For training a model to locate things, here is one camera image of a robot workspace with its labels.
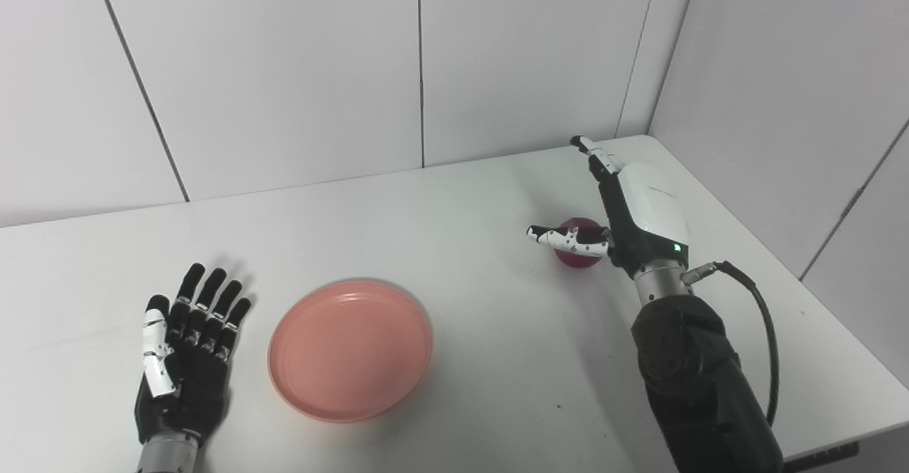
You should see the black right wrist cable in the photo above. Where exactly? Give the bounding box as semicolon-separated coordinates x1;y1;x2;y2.
682;260;780;428

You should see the pink round plate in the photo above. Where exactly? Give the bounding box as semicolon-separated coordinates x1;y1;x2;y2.
268;279;434;424

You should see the purple red onion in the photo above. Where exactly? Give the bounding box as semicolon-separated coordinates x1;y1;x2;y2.
554;217;605;269

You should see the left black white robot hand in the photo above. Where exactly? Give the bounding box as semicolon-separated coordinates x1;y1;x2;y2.
135;263;253;449

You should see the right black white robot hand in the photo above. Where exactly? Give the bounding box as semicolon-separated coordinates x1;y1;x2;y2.
526;135;691;279

